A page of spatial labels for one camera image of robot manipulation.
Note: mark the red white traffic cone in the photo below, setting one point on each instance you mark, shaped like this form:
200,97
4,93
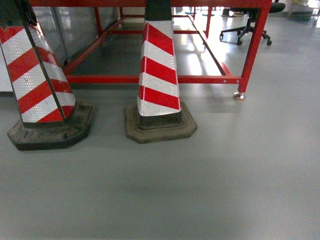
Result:
158,114
50,115

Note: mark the red metal table frame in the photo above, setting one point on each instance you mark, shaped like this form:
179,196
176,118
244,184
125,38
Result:
225,77

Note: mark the silver metal partition panel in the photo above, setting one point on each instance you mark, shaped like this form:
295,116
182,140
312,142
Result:
69,30

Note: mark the black office chair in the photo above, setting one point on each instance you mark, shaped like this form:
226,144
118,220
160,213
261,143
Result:
276,7

